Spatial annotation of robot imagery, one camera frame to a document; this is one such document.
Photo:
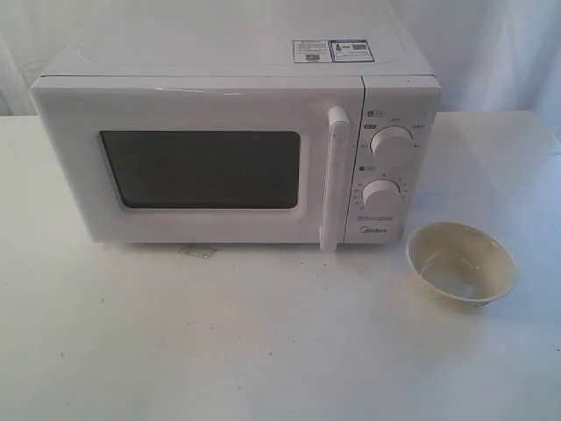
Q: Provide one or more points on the white microwave door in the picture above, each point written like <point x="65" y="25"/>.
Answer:
<point x="206" y="159"/>

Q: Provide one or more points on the cream ceramic bowl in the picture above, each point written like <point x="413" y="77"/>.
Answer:
<point x="459" y="267"/>

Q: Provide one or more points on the white microwave oven body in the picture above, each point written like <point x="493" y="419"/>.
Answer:
<point x="255" y="39"/>

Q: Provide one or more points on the clear tape piece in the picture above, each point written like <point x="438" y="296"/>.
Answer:
<point x="201" y="252"/>

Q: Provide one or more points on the lower white control knob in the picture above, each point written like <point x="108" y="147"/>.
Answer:
<point x="381" y="195"/>

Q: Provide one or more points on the white control knob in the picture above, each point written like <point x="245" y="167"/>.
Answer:
<point x="381" y="195"/>
<point x="392" y="146"/>

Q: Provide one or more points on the upper white control knob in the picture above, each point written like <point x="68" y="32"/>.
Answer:
<point x="392" y="146"/>

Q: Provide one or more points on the blue white label sticker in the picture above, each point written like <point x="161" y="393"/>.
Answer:
<point x="332" y="51"/>

